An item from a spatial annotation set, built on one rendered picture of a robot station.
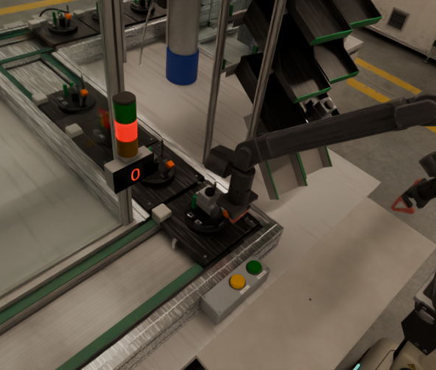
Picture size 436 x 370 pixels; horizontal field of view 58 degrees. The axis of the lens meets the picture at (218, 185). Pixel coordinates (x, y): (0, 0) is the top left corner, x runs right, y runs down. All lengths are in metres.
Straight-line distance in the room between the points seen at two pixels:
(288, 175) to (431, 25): 3.90
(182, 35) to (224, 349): 1.32
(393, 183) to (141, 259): 2.33
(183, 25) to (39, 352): 1.37
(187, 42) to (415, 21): 3.59
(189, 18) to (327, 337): 1.36
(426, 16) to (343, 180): 3.60
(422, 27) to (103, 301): 4.56
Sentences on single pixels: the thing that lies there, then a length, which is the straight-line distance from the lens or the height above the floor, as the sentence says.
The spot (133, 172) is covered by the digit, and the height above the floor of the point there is 1.21.
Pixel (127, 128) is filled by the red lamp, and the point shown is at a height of 1.35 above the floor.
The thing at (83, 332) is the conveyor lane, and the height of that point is 0.92.
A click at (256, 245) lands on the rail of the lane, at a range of 1.19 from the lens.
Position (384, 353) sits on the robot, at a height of 0.28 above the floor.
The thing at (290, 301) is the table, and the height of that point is 0.86.
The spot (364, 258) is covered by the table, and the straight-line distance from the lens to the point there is 1.42.
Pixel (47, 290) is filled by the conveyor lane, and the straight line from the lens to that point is 1.14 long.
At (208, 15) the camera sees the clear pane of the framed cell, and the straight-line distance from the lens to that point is 2.20.
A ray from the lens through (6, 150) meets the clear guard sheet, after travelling 0.85.
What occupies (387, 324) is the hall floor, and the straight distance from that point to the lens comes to 2.41.
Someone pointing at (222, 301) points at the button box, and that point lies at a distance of 1.08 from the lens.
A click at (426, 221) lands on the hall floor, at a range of 3.03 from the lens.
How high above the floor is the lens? 1.91
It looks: 45 degrees down
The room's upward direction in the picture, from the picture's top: 9 degrees clockwise
